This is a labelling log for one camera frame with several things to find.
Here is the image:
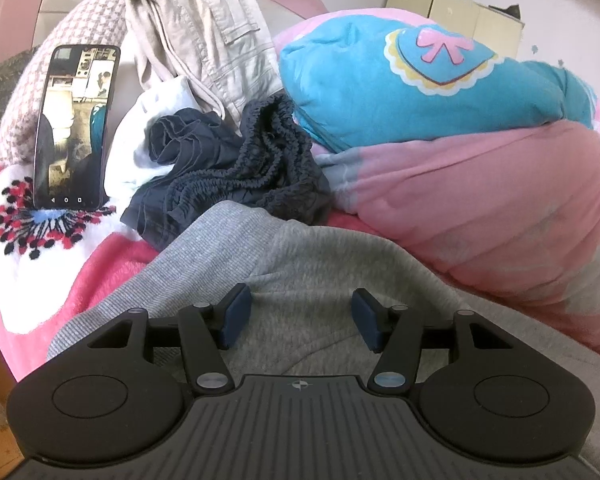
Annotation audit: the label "pink grey floral quilt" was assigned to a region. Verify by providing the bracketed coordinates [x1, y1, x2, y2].
[312, 120, 600, 362]

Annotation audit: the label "grey fleece pants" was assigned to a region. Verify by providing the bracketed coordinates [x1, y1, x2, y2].
[47, 200, 600, 480]

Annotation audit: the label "black smartphone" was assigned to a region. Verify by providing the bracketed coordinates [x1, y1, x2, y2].
[32, 44, 122, 210]

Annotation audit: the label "pink floral blanket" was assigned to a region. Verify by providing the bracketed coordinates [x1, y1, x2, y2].
[0, 160, 181, 387]

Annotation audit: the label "white garment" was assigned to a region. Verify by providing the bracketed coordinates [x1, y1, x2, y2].
[102, 75, 197, 187]

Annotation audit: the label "beige pants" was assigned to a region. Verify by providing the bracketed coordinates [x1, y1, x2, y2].
[125, 0, 282, 132]

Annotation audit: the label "cream wardrobe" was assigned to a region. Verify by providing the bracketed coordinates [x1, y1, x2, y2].
[385, 0, 527, 57]

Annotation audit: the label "pink checked pillow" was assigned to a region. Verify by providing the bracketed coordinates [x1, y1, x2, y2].
[0, 0, 152, 172]

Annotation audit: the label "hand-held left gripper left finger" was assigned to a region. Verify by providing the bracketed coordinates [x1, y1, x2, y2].
[87, 282, 253, 393]

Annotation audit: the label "dark navy garment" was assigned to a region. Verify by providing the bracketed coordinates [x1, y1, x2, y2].
[120, 95, 332, 252]

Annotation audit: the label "olive fuzzy cloth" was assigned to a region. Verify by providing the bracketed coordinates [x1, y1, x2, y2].
[0, 45, 42, 152]

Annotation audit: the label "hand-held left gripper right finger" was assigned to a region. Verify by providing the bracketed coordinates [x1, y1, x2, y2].
[352, 287, 516, 393]

